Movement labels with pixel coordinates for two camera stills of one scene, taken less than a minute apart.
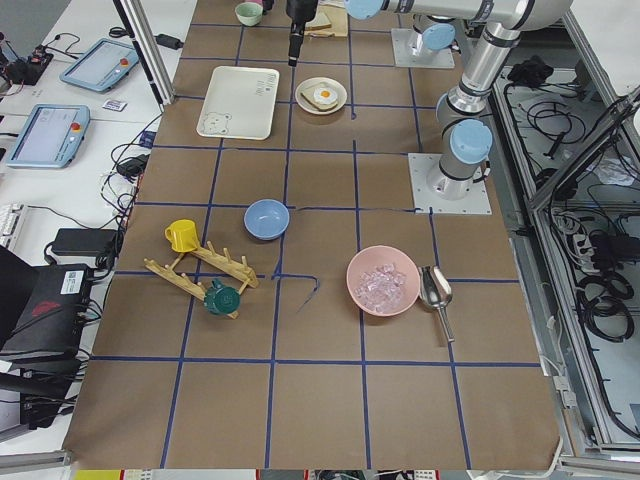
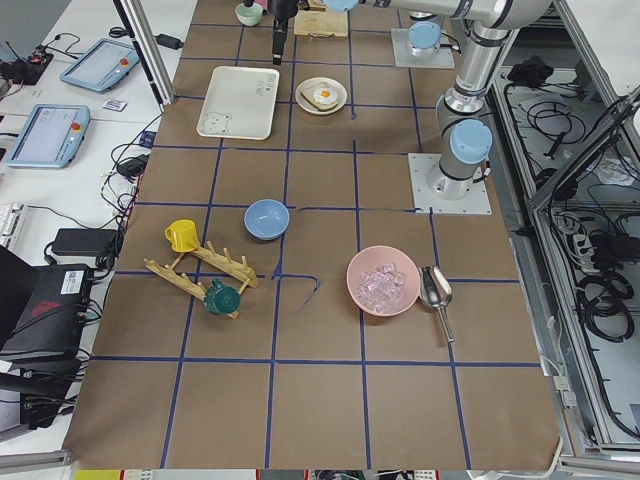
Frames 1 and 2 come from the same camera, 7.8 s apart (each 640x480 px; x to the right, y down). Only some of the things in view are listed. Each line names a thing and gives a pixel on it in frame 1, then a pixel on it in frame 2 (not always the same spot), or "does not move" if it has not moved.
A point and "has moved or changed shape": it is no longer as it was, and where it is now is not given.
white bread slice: x=320 y=20 has moved or changed shape
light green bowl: x=249 y=13 does not move
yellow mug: x=183 y=236 does not move
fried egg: x=325 y=95 does not move
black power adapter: x=86 y=241 does not move
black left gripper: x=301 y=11 to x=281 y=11
